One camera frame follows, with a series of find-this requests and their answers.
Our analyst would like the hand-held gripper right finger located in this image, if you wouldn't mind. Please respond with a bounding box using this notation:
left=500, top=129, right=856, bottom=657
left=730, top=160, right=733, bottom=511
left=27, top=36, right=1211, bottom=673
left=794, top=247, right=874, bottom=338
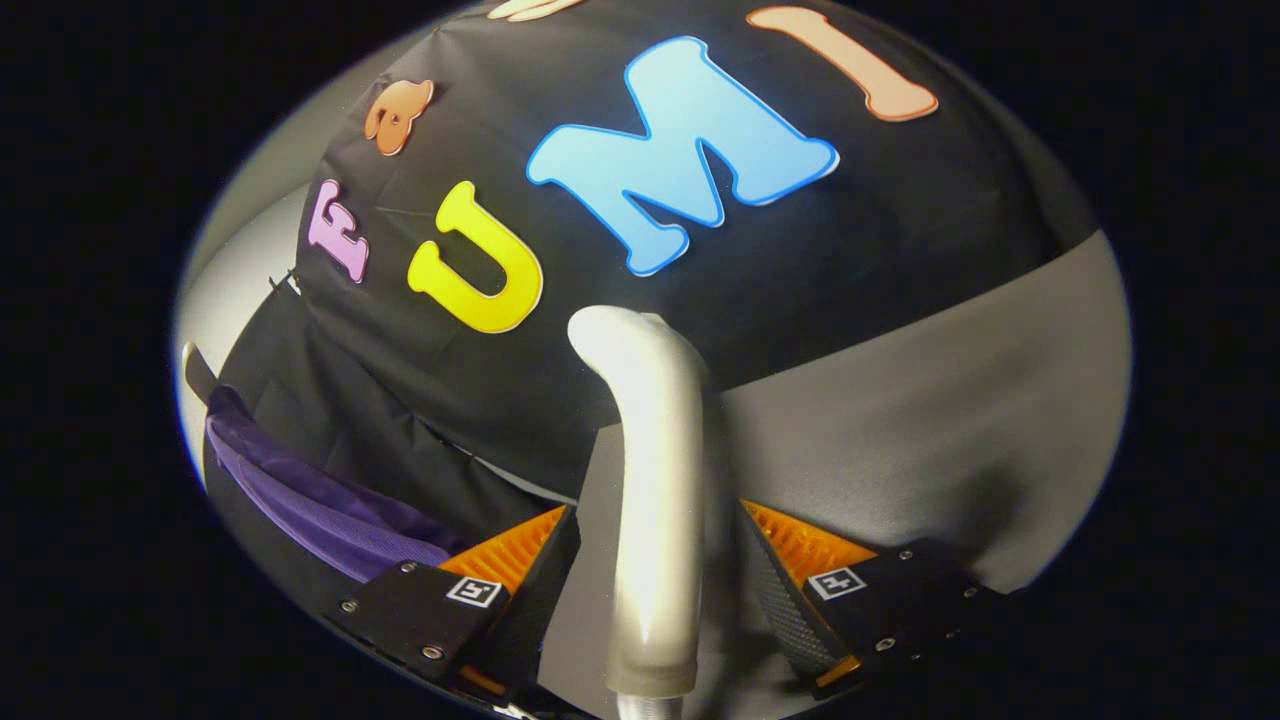
left=740, top=498, right=1011, bottom=699

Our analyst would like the white garment steamer head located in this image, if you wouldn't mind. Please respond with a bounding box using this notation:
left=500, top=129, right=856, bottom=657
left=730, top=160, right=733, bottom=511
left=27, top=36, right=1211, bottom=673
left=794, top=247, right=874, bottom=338
left=567, top=305, right=716, bottom=701

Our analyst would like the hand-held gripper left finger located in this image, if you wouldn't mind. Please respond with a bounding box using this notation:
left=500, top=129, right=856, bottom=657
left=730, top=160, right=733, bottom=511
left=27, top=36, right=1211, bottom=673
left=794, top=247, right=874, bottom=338
left=330, top=505, right=581, bottom=706

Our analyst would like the purple corduroy jacket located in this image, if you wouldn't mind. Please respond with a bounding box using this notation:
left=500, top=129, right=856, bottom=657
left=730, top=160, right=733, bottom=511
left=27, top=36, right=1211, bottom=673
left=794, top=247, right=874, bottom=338
left=204, top=385, right=467, bottom=585

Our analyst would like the grey cabinet with black top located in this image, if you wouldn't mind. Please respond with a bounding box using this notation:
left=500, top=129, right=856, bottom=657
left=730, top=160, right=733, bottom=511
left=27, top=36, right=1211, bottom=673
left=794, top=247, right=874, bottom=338
left=540, top=230, right=1133, bottom=720

